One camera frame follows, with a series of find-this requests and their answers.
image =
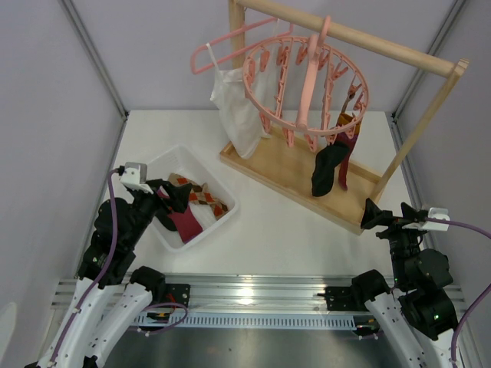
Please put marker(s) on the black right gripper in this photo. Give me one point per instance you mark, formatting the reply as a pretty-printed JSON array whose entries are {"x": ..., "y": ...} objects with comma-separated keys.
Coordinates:
[{"x": 393, "y": 223}]

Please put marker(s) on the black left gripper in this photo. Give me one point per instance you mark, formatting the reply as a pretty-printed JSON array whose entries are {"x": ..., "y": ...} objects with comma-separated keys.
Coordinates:
[{"x": 156, "y": 190}]

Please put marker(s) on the white plastic basket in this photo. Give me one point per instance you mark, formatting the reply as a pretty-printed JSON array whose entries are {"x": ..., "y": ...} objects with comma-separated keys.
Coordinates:
[{"x": 183, "y": 161}]

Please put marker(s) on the black sock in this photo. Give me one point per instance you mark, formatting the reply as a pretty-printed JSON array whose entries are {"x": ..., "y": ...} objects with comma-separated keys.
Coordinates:
[{"x": 326, "y": 160}]

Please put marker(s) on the beige argyle sock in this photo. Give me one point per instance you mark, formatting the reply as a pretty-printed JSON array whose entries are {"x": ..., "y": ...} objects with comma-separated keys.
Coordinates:
[
  {"x": 347, "y": 101},
  {"x": 201, "y": 195}
]

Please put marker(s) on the pink round clip hanger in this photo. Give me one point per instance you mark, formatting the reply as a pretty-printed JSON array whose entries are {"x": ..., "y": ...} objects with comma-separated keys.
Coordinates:
[{"x": 294, "y": 50}]

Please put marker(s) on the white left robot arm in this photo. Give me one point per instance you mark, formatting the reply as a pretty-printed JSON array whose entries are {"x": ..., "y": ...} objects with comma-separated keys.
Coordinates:
[{"x": 89, "y": 332}]

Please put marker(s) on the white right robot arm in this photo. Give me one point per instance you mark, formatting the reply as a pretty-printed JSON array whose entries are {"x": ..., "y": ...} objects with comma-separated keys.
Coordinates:
[{"x": 415, "y": 313}]

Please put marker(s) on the magenta striped sock yellow cuff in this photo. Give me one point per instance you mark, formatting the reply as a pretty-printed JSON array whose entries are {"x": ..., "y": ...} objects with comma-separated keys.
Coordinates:
[{"x": 184, "y": 223}]

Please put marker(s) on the wooden clothes rack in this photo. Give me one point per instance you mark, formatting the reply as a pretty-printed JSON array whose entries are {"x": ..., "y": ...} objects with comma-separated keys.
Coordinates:
[{"x": 287, "y": 169}]

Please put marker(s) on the white camisole top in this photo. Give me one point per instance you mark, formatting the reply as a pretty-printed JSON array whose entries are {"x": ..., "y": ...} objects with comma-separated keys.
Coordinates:
[{"x": 238, "y": 116}]

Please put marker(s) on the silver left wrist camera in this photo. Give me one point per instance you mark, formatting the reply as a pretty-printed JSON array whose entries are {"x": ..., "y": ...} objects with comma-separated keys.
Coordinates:
[{"x": 133, "y": 176}]

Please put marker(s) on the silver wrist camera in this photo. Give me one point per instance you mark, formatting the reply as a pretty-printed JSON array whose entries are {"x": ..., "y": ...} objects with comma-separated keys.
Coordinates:
[
  {"x": 133, "y": 176},
  {"x": 437, "y": 221}
]

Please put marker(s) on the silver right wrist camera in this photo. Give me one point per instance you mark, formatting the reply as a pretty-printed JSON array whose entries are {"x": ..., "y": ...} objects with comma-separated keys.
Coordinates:
[{"x": 437, "y": 221}]

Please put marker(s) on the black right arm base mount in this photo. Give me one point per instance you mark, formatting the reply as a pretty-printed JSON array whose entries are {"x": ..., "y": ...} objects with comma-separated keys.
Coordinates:
[{"x": 341, "y": 299}]

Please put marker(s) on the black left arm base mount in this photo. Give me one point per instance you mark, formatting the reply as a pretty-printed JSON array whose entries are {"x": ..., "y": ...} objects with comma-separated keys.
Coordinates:
[{"x": 177, "y": 293}]

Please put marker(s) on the aluminium mounting rail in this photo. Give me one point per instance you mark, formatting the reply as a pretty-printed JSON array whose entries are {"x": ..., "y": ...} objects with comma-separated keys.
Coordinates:
[{"x": 257, "y": 293}]

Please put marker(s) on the white slotted cable duct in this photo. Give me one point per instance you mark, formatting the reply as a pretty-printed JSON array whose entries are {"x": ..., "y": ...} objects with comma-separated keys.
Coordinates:
[{"x": 315, "y": 321}]

